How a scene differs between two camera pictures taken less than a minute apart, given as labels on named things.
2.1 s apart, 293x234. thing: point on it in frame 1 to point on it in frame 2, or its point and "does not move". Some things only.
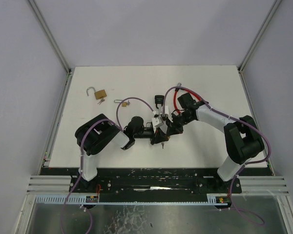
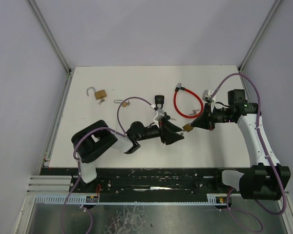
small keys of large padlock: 101,100 does not move
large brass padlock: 98,94 does not move
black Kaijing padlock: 159,99 does not move
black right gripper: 177,124 to 208,117
